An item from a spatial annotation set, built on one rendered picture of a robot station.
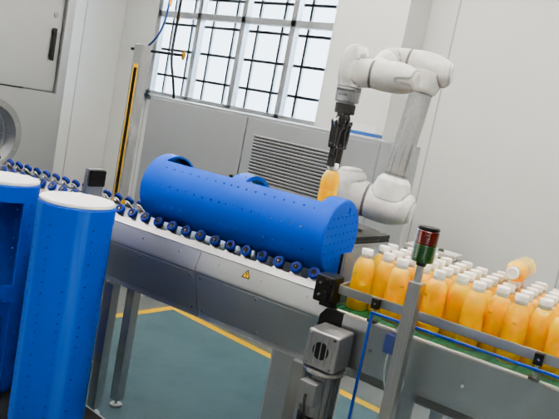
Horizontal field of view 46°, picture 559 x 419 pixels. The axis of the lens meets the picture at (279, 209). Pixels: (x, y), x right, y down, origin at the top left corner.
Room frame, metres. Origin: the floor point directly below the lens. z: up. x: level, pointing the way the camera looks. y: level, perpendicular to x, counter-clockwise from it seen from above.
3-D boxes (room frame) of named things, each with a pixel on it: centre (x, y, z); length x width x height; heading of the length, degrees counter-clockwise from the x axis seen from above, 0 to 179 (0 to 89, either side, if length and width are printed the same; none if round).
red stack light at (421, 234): (1.81, -0.42, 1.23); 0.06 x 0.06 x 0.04
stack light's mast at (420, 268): (1.81, -0.42, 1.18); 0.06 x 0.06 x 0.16
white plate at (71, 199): (2.41, 0.75, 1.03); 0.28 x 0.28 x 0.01
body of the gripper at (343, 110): (2.44, -0.17, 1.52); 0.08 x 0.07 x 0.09; 149
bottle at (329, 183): (2.44, -0.17, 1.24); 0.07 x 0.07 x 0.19
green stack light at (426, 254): (1.81, -0.42, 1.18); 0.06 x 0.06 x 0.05
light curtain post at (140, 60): (3.37, 0.83, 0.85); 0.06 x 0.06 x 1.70; 59
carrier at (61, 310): (2.41, 0.75, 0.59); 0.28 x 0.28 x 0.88
